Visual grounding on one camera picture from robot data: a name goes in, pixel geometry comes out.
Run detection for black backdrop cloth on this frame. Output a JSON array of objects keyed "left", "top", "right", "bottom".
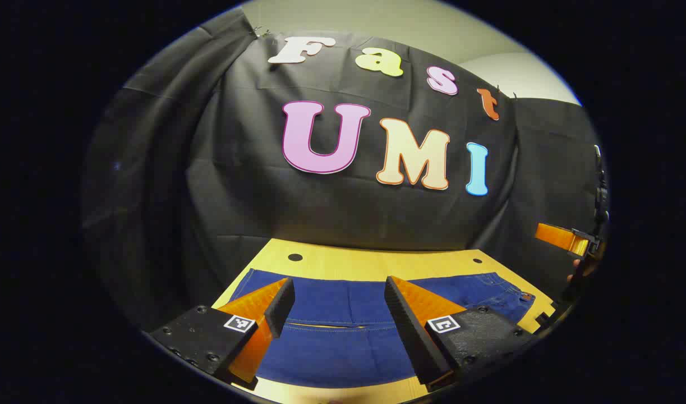
[{"left": 80, "top": 8, "right": 604, "bottom": 332}]

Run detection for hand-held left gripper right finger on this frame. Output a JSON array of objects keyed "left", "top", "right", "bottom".
[{"left": 384, "top": 275, "right": 537, "bottom": 393}]

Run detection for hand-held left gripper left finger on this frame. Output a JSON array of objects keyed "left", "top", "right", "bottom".
[{"left": 146, "top": 277, "right": 296, "bottom": 392}]

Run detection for blue jeans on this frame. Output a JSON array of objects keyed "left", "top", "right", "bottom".
[{"left": 229, "top": 268, "right": 537, "bottom": 389}]

